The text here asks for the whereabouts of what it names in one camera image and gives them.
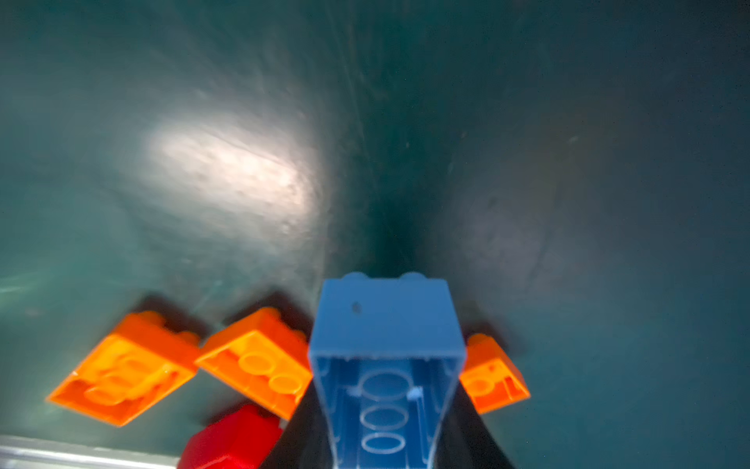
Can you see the red lego bottom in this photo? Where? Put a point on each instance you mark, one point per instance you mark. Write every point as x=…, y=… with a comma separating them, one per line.
x=243, y=439

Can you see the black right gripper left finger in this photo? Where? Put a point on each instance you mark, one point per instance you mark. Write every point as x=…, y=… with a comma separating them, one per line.
x=304, y=442

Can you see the blue lego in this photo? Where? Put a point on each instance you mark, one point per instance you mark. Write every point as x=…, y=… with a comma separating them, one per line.
x=386, y=356

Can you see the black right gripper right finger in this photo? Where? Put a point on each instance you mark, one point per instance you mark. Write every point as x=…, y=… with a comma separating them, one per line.
x=465, y=441

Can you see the orange lego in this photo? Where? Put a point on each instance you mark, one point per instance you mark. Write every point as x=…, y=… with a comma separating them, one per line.
x=263, y=359
x=489, y=377
x=132, y=369

